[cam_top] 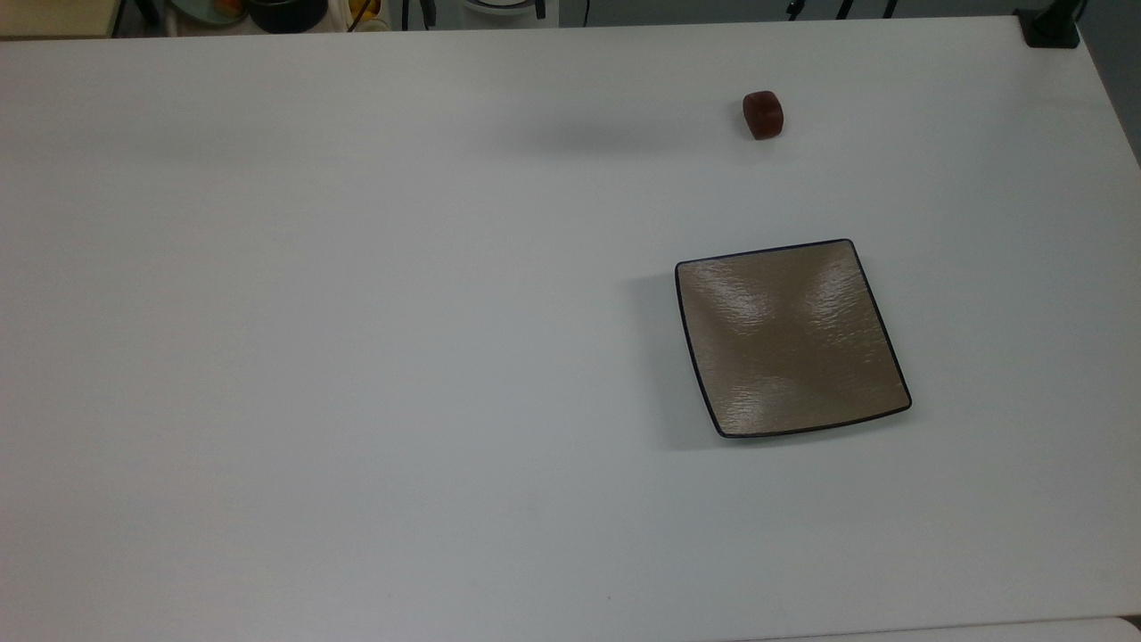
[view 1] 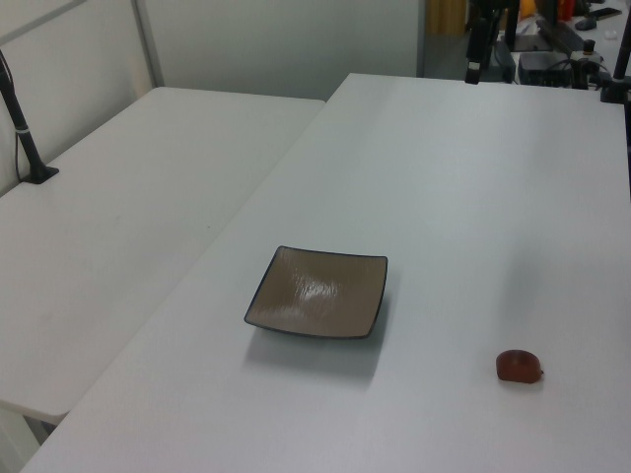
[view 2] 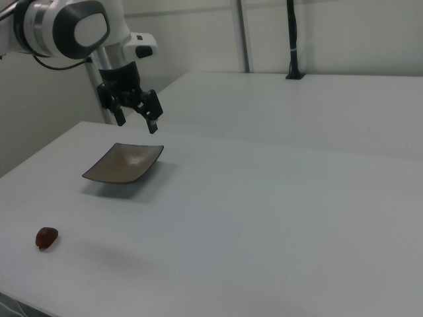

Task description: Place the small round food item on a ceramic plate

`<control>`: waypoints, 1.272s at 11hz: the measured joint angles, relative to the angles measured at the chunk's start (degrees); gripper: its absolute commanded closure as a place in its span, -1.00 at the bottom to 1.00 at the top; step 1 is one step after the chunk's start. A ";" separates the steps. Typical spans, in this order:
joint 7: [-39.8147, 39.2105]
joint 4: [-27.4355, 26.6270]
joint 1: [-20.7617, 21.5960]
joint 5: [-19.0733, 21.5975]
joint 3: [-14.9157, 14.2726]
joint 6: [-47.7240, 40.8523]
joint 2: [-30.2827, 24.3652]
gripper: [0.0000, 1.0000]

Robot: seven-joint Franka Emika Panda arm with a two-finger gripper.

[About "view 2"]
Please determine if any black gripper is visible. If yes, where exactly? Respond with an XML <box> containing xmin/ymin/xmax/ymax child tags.
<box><xmin>96</xmin><ymin>61</ymin><xmax>165</xmax><ymax>135</ymax></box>

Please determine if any small round reddish-brown food item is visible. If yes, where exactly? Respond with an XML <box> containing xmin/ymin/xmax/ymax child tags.
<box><xmin>35</xmin><ymin>226</ymin><xmax>60</xmax><ymax>250</ymax></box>

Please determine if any square brown ceramic plate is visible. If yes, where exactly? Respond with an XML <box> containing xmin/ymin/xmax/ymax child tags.
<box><xmin>81</xmin><ymin>142</ymin><xmax>165</xmax><ymax>184</ymax></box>

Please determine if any black pole with base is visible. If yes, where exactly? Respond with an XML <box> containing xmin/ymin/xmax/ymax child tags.
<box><xmin>285</xmin><ymin>0</ymin><xmax>307</xmax><ymax>81</ymax></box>

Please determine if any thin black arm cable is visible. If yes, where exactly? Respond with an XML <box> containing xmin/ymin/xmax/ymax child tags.
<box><xmin>31</xmin><ymin>53</ymin><xmax>92</xmax><ymax>71</ymax></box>

